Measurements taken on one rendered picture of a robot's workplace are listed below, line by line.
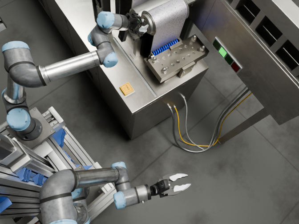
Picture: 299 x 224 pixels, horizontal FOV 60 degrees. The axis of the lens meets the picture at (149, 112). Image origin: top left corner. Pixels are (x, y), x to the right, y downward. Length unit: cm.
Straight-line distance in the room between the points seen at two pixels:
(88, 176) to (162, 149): 148
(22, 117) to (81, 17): 87
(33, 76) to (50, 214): 59
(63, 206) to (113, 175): 33
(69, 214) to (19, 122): 73
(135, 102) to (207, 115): 123
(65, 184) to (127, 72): 98
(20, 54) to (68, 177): 59
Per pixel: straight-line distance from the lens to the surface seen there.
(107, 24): 128
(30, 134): 175
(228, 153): 275
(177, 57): 176
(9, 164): 130
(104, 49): 129
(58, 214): 105
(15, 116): 163
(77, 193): 145
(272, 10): 135
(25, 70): 128
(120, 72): 180
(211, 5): 162
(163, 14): 157
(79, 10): 212
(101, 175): 123
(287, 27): 133
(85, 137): 259
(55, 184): 106
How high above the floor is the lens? 249
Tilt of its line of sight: 69 degrees down
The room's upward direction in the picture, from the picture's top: 17 degrees clockwise
